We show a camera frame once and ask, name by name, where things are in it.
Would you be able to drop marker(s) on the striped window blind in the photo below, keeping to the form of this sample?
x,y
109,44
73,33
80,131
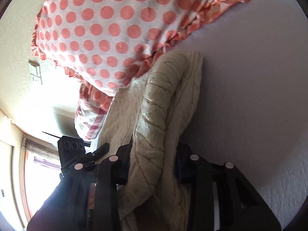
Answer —
x,y
41,149

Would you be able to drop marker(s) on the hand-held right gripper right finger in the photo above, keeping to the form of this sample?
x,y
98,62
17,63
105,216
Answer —
x,y
181,170

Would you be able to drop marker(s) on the white wall switch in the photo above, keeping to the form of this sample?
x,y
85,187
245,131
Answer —
x,y
35,73

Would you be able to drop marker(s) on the white bed sheet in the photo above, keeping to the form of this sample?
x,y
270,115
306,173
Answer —
x,y
245,84

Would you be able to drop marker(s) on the window with wooden frame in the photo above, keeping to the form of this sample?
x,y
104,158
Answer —
x,y
26,180

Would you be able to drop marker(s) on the pink polka dot pillow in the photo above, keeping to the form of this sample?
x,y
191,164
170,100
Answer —
x,y
108,28

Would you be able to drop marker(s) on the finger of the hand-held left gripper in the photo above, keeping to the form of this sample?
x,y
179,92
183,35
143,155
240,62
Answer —
x,y
99,150

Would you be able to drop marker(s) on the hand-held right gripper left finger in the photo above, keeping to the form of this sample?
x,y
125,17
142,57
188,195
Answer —
x,y
122,166

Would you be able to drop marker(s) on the pink checked pillow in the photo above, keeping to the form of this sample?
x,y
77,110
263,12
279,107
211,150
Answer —
x,y
89,120

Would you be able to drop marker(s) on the person's left forearm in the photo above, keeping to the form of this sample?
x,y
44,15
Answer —
x,y
51,202

